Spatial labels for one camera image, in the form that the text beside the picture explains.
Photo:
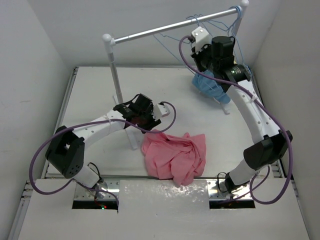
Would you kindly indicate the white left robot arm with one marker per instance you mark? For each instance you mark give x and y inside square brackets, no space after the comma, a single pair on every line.
[66,152]

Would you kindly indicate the blue wire hanger with shirt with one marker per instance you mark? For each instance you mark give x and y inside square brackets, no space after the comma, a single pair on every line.
[218,24]

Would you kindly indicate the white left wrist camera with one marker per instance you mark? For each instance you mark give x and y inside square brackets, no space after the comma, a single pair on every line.
[160,111]

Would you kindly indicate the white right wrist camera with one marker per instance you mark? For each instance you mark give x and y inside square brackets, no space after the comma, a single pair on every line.
[201,38]

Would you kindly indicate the pink t shirt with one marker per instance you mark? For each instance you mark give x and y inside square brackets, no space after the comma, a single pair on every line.
[172,157]

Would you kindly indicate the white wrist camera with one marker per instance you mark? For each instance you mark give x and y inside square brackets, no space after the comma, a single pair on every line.
[160,111]
[201,38]

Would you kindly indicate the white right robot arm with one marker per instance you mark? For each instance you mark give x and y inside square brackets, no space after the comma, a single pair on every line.
[269,141]

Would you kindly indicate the metal base mounting plate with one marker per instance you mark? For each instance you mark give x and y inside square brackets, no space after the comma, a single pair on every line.
[152,186]

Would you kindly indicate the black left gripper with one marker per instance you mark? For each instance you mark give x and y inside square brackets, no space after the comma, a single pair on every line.
[151,122]

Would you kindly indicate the blue t shirt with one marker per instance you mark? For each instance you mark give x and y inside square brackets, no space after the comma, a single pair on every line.
[210,88]

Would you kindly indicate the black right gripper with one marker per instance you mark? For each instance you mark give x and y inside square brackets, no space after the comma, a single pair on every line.
[197,56]

